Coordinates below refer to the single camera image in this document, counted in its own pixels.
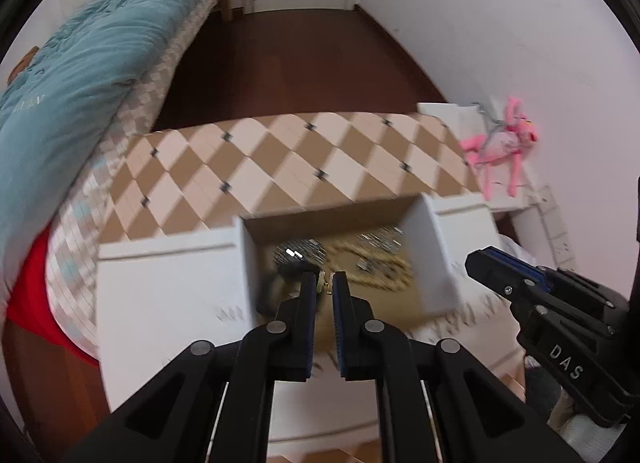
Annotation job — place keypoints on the black smart band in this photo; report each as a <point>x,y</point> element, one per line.
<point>277,283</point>

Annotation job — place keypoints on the checkered bedsheet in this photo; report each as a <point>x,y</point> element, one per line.
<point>145,98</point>

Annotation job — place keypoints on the checkered printed tablecloth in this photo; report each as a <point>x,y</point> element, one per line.
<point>175,303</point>

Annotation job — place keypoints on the wooden bed frame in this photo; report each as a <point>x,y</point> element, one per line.
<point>227,5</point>

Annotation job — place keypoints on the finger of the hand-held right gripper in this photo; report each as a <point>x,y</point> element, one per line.
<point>495,275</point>
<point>525,267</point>

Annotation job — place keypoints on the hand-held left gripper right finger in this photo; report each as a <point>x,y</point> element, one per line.
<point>340,323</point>

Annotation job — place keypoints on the light blue quilt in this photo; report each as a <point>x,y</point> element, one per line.
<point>75,93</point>

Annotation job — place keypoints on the pink plush toy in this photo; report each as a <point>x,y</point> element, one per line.
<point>500,145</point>

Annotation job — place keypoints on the red blanket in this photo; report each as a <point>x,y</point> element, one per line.
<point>40,303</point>

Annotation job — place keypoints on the white wall socket row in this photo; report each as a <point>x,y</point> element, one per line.
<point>557,228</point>

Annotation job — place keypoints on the white cardboard box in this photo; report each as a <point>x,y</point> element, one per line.
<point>430,263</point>

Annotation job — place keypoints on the small gold earring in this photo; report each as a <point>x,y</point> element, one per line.
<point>324,284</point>

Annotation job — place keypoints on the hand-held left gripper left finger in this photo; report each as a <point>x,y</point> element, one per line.
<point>310,313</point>

